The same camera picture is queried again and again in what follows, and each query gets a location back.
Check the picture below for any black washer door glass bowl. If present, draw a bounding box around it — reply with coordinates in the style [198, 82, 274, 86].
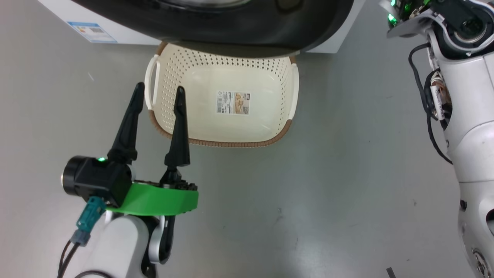
[71, 0, 355, 58]

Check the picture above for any teal-plug left camera cable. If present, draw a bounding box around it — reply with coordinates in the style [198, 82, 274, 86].
[58, 196, 107, 278]

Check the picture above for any white front-load washing machine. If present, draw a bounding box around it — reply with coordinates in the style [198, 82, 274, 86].
[38, 0, 365, 54]

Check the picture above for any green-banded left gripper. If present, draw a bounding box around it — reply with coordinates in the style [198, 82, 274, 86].
[106, 82, 199, 216]

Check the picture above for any cream perforated laundry basket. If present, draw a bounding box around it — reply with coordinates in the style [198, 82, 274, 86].
[144, 42, 299, 148]

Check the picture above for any blue white energy label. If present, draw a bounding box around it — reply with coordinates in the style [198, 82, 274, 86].
[68, 21, 117, 43]

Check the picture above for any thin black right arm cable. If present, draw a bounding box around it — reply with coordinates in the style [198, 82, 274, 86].
[408, 42, 453, 164]

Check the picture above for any basket product label sticker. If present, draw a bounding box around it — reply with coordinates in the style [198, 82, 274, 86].
[216, 91, 250, 115]

